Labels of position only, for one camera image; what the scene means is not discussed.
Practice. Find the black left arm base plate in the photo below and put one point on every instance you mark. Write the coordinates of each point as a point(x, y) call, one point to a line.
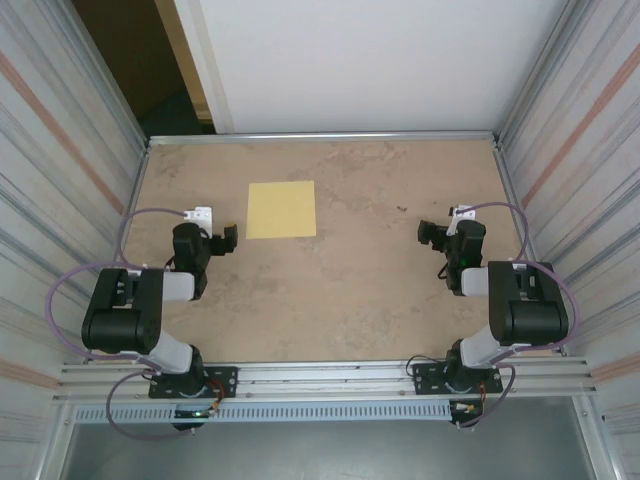
point(225, 382)

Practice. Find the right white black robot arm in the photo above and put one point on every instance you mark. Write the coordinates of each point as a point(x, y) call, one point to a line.
point(530, 320)

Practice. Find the thin aluminium table edge rail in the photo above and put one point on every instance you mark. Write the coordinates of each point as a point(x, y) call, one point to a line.
point(325, 138)
point(136, 192)
point(508, 180)

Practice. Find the wide aluminium mounting rail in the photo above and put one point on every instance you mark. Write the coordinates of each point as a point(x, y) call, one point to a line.
point(325, 380)

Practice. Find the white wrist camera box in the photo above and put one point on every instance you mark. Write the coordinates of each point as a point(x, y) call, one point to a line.
point(465, 214)
point(200, 216)

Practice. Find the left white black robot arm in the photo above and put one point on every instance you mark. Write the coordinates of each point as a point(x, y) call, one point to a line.
point(125, 325)

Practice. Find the yellow square paper sheet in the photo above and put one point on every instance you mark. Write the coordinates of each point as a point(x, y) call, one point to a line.
point(281, 210)

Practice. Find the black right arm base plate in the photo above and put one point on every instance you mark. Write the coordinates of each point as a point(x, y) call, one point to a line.
point(425, 380)

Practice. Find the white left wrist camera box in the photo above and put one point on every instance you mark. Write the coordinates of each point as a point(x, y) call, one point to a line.
point(200, 216)

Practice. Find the grey metal shelf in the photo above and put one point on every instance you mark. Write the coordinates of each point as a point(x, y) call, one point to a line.
point(325, 455)

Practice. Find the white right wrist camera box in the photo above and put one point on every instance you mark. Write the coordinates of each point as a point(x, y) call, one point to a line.
point(465, 214)

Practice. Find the small black controller board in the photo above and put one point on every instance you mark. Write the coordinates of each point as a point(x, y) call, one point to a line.
point(192, 414)
point(467, 409)

